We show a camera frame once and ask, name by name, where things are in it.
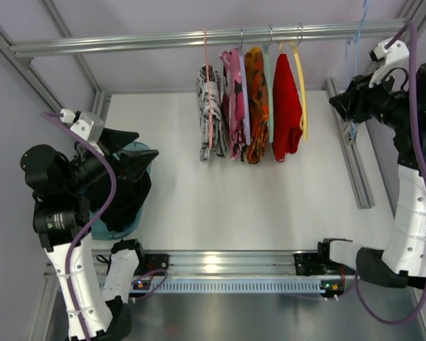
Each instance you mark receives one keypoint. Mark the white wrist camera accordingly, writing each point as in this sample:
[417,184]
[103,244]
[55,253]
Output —
[387,58]
[85,124]

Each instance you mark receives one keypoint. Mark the left aluminium frame post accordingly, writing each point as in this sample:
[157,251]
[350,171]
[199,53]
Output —
[68,78]

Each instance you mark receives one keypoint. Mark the black trousers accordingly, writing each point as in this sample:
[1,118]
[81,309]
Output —
[128,200]

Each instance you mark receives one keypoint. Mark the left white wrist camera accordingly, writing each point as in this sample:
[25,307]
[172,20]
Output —
[85,124]

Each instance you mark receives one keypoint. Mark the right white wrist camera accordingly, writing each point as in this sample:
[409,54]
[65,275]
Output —
[387,58]

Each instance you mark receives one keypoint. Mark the black white patterned garment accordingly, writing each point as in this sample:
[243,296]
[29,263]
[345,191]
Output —
[220,143]

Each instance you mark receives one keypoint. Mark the aluminium frame post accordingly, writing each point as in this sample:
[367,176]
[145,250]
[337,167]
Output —
[68,78]
[412,10]

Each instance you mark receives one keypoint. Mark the orange patterned garment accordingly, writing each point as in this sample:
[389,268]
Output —
[258,105]

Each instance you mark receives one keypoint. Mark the aluminium hanging rail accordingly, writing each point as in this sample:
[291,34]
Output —
[192,39]

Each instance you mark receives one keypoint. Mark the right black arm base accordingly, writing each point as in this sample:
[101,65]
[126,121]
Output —
[310,264]

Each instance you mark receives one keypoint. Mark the mint green hanger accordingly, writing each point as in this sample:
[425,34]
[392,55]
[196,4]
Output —
[269,82]

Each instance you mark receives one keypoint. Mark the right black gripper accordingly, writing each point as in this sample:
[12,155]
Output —
[359,104]

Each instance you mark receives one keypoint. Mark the grey slotted cable duct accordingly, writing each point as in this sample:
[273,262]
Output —
[251,285]

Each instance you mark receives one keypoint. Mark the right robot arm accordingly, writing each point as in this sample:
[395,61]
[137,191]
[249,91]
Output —
[403,261]

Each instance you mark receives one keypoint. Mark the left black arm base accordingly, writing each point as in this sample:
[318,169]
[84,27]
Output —
[150,262]

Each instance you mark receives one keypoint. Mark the lilac hanger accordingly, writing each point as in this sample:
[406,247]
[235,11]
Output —
[247,128]

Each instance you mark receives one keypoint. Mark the yellow hanger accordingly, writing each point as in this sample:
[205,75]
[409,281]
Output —
[295,50]

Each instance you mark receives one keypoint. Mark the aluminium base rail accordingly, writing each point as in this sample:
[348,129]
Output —
[210,264]

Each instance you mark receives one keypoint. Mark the pink patterned garment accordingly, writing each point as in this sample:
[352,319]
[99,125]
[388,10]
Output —
[233,102]

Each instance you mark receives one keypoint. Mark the teal plastic bin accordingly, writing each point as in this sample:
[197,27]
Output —
[99,231]

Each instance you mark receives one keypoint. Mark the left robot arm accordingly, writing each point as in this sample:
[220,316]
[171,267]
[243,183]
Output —
[70,196]

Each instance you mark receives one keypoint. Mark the red garment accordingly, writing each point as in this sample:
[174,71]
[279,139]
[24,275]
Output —
[287,110]

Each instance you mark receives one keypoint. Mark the pink hanger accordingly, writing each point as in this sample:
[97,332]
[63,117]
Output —
[209,92]

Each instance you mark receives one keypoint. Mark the right aluminium frame post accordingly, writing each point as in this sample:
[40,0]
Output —
[412,10]

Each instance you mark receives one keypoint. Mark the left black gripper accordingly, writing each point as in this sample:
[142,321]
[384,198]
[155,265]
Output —
[111,158]

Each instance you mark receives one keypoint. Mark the blue hanger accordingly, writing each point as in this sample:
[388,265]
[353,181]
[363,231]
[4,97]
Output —
[355,41]

